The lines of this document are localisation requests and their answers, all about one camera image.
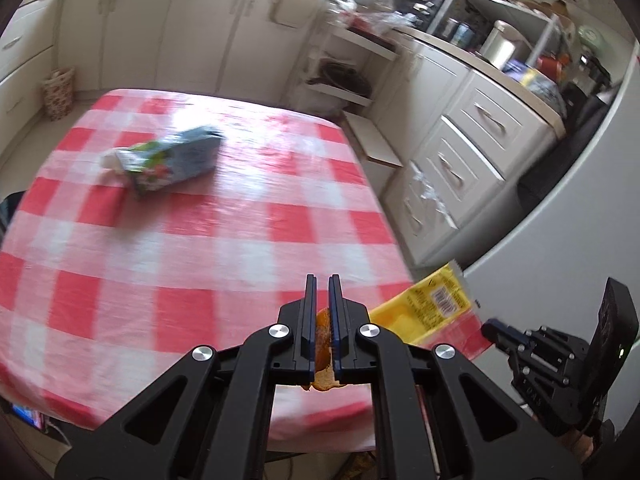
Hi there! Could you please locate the orange round peel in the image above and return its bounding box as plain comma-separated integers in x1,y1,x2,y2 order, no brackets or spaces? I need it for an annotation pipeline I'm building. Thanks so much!
303,309,343,391

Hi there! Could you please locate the yellow snack wrapper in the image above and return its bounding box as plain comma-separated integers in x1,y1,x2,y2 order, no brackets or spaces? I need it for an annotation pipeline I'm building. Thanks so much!
369,260,490,360

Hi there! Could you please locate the blue milk carton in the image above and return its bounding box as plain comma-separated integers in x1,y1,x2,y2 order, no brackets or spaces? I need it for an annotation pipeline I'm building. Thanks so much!
102,126,226,196

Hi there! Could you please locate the silver refrigerator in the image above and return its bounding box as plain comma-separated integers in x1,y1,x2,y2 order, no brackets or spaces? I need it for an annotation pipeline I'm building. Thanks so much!
465,60,639,422

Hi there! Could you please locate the white step stool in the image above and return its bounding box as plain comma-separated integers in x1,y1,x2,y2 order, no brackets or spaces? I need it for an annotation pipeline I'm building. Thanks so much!
341,112,402,197

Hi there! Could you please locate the red checkered tablecloth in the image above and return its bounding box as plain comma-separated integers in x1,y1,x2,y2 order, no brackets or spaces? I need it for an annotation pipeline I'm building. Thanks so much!
1,89,411,428

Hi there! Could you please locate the black pan on shelf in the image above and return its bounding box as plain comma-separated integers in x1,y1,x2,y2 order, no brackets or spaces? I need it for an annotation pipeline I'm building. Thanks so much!
308,61,372,99

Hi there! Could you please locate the red pot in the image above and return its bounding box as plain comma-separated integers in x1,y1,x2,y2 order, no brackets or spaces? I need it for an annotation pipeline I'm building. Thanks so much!
536,55,567,82

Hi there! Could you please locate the white shelf rack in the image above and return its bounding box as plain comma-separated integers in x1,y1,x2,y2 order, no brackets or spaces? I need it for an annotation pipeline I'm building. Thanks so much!
282,25,399,118

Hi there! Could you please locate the white kettle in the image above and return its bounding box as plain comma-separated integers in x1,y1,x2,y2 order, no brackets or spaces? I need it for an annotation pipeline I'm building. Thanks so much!
480,20,532,70

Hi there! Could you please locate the white hanging bag holder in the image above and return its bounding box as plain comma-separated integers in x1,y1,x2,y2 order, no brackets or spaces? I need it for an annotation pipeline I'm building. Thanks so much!
269,0,317,28

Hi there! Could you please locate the floral waste basket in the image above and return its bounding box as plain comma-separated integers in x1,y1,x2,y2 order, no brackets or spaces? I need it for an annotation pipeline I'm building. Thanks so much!
41,67,75,122

